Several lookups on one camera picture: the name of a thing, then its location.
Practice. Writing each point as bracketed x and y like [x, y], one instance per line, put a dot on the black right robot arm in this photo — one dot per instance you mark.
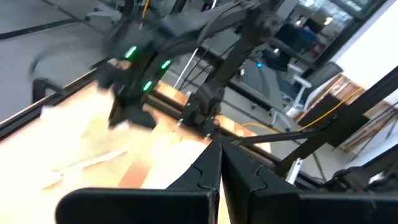
[224, 68]

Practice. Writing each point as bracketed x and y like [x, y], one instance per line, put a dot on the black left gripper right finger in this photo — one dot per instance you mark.
[280, 205]

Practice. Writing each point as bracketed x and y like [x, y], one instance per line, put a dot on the black aluminium table frame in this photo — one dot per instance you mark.
[18, 121]

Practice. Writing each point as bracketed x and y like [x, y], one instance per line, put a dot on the black computer with blue light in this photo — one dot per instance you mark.
[261, 81]

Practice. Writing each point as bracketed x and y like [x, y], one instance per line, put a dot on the black frame hook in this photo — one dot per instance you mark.
[40, 87]

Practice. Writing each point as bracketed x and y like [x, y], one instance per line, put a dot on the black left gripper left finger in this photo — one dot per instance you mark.
[155, 205]

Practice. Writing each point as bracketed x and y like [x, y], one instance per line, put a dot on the orange white unwrapped toothbrush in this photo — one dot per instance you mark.
[93, 160]

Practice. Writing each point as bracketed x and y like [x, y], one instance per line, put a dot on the grey office chair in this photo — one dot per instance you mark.
[323, 77]

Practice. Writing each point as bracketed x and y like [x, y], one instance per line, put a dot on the black frame upright post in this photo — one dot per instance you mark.
[342, 124]

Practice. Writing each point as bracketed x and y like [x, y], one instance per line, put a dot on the yellow disinfecting wipes canister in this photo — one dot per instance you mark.
[174, 165]

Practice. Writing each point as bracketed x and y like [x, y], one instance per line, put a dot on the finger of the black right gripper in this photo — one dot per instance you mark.
[117, 115]
[143, 118]

